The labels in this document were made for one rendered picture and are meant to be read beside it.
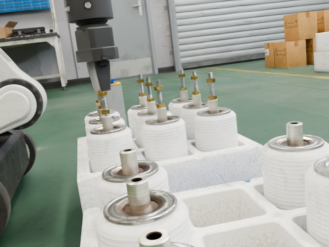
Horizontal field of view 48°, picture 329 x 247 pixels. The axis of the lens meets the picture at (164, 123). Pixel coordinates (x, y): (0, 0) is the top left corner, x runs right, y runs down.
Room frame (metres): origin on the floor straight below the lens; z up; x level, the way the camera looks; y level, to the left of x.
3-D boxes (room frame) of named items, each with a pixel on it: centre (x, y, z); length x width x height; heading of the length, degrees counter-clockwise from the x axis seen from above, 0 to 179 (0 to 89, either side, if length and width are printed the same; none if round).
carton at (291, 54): (4.39, -1.57, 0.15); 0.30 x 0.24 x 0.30; 10
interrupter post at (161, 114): (0.79, 0.00, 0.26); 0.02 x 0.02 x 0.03
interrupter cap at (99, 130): (0.76, 0.12, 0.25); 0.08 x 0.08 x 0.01
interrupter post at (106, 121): (0.76, 0.12, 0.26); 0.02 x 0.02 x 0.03
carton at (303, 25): (4.42, -1.72, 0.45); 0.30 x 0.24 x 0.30; 13
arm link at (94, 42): (0.76, 0.12, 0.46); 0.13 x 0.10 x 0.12; 31
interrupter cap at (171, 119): (0.79, 0.00, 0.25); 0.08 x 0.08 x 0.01
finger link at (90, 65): (0.78, 0.13, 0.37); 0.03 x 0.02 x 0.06; 121
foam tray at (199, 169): (0.90, 0.03, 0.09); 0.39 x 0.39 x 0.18; 12
